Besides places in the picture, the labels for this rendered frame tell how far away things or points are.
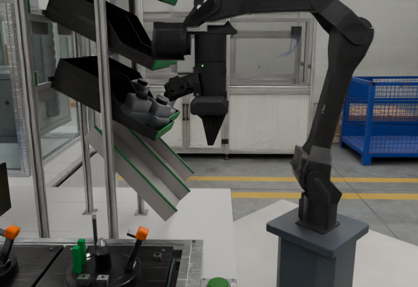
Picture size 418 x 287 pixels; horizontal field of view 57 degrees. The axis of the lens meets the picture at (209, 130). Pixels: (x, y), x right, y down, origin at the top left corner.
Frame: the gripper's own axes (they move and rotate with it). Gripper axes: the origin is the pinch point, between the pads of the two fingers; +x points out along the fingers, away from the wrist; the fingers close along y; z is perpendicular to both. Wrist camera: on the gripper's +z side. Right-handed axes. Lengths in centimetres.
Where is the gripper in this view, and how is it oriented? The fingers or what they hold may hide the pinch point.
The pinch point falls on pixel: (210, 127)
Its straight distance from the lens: 72.5
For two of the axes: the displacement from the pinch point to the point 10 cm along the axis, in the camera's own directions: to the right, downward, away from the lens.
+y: -0.3, 2.2, -9.7
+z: -10.0, -0.1, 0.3
